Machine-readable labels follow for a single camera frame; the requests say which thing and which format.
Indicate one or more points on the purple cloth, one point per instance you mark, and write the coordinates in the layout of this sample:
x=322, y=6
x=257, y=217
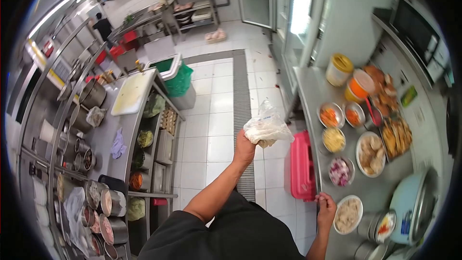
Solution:
x=118, y=146

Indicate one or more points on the orange tub with white lid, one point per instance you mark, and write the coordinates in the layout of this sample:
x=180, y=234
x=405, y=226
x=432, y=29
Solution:
x=357, y=86

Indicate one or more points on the pile of brown fried food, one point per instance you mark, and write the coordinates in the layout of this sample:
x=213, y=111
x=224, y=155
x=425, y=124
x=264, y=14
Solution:
x=382, y=86

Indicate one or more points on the white plate of fried pieces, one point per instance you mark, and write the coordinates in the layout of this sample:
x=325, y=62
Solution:
x=370, y=153

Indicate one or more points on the large steel pot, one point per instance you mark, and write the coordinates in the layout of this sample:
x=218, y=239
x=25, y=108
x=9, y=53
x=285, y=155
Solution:
x=93, y=94

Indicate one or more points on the floor drain grating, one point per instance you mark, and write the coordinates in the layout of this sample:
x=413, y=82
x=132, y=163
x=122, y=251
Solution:
x=242, y=122

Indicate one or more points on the group of steel ingredient containers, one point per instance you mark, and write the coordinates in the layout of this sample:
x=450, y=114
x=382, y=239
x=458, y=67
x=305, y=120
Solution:
x=112, y=220

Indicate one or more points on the pink plastic crate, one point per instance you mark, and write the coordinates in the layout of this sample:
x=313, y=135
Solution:
x=302, y=168

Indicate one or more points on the small bowl of red sauce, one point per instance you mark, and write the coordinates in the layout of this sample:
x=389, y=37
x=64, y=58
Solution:
x=385, y=225

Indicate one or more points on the white cutting board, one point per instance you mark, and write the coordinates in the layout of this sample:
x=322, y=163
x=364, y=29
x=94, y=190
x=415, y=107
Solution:
x=132, y=92

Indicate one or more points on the clear plastic bag of food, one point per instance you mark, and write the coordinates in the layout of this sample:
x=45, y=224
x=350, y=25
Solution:
x=267, y=126

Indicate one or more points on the steel bowl of orange sauce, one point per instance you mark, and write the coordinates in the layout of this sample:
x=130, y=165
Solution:
x=353, y=115

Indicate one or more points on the person's left fingers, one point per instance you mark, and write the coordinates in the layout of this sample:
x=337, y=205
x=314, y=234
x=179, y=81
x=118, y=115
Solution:
x=241, y=135

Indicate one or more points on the tray of golden fried food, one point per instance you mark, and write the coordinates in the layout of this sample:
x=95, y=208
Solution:
x=397, y=137

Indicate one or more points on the glass door fridge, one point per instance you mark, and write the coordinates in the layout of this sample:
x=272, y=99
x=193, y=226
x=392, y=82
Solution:
x=317, y=18

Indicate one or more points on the steel bowl of yellow corn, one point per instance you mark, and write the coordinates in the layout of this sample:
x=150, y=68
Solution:
x=334, y=140

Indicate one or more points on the steel bowl of carrot shreds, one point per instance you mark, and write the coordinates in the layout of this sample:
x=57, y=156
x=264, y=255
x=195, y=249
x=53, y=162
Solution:
x=330, y=116

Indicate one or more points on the bin with green bag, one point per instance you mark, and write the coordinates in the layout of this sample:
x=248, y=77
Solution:
x=177, y=77

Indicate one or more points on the person's body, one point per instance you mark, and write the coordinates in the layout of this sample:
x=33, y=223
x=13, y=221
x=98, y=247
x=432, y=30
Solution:
x=231, y=234

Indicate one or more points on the steel storage rack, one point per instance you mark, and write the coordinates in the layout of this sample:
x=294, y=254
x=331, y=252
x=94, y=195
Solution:
x=193, y=3

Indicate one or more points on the white bowl of shredded meat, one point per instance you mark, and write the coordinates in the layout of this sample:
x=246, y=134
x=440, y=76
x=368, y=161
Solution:
x=348, y=215

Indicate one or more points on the steel pot with plastic cover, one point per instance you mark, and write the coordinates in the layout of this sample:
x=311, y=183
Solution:
x=86, y=117

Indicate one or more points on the white paper cup stack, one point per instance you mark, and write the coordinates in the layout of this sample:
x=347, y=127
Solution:
x=46, y=131

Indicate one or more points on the person's left hand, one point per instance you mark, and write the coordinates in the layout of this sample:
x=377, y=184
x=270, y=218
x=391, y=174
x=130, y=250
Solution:
x=244, y=150

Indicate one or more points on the row of small steel pots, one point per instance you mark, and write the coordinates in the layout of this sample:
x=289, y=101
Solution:
x=81, y=153

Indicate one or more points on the steel bowl of red onion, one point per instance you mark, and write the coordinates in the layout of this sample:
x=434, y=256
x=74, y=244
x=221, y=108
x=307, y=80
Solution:
x=340, y=171

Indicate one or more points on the crumpled clear plastic sheet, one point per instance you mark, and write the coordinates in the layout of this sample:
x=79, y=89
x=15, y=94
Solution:
x=74, y=209

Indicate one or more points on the steel canister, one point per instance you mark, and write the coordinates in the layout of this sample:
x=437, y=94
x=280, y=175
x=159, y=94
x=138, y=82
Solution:
x=368, y=225

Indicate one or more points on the microwave oven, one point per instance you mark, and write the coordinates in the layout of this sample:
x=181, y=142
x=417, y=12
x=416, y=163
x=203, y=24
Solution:
x=418, y=32

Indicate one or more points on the basket of pale food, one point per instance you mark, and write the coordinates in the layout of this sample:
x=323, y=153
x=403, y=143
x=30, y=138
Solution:
x=216, y=36

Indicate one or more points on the green packet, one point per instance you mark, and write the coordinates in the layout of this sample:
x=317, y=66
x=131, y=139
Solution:
x=409, y=96

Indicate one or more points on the red crates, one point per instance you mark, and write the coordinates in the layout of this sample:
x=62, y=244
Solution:
x=124, y=43

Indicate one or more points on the black tray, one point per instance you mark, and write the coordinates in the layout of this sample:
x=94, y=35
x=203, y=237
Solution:
x=112, y=183

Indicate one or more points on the person's right fingers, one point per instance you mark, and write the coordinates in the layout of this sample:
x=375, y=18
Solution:
x=322, y=198

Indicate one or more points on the white tub with yellow lid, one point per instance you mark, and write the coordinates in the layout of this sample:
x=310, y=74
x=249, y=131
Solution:
x=338, y=69

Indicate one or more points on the under-counter shelf with food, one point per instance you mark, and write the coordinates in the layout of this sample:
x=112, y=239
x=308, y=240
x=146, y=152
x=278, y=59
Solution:
x=155, y=144

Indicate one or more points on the person's right hand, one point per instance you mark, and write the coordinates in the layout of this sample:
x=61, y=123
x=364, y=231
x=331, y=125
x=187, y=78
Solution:
x=326, y=211

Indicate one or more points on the red ladle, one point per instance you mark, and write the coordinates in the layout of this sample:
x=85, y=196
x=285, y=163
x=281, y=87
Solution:
x=373, y=113

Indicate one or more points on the light blue rice cooker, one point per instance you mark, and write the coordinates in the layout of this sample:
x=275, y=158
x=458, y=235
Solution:
x=408, y=206

